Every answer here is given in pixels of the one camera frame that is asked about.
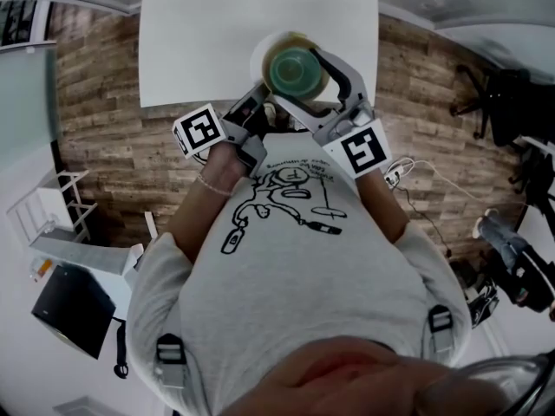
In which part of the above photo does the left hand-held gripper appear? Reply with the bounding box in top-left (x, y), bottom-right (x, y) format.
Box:
top-left (173, 81), bottom-right (269, 177)

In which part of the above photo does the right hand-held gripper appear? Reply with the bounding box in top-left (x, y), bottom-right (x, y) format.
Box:
top-left (275, 47), bottom-right (394, 179)

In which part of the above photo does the cream bowl dish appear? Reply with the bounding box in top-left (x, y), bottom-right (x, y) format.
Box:
top-left (260, 31), bottom-right (333, 102)

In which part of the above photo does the white plate dish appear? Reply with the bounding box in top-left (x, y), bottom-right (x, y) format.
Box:
top-left (249, 29), bottom-right (323, 103)

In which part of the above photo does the green bowl dish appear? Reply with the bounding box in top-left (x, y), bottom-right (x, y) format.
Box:
top-left (269, 46), bottom-right (323, 96)

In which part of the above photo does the person's right forearm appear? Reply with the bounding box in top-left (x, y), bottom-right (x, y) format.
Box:
top-left (355, 170), bottom-right (414, 245)

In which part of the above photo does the person's left forearm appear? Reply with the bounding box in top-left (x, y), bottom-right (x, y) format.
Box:
top-left (166, 145), bottom-right (253, 273)

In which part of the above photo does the white power strip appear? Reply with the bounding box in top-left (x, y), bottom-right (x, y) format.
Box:
top-left (382, 157), bottom-right (414, 186)

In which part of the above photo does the black office chair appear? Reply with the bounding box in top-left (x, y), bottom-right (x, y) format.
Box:
top-left (506, 143), bottom-right (555, 210)
top-left (449, 62), bottom-right (555, 147)

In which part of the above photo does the grey printed t-shirt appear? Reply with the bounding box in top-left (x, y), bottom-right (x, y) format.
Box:
top-left (124, 131), bottom-right (473, 416)

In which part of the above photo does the frosted glass partition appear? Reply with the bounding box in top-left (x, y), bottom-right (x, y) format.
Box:
top-left (0, 40), bottom-right (60, 169)

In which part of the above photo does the white side desk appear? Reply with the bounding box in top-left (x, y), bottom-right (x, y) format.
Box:
top-left (28, 226), bottom-right (146, 320)

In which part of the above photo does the white shelf rack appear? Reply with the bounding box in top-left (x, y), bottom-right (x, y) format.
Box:
top-left (5, 168), bottom-right (99, 245)

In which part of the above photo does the person's face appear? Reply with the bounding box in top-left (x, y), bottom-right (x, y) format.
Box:
top-left (216, 335), bottom-right (515, 416)

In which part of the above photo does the grey headset rim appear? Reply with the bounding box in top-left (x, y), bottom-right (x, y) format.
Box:
top-left (461, 352), bottom-right (555, 416)

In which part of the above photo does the white bead bracelet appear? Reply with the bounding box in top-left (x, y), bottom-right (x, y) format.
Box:
top-left (196, 172), bottom-right (236, 198)

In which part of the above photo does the white cable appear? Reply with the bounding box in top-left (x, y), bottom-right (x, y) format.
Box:
top-left (405, 158), bottom-right (531, 211)

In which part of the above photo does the grey strap buckle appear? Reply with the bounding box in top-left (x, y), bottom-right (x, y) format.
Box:
top-left (154, 332), bottom-right (188, 390)
top-left (427, 304), bottom-right (455, 367)

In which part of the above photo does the black plug cable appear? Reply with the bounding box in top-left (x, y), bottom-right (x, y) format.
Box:
top-left (112, 317), bottom-right (130, 380)

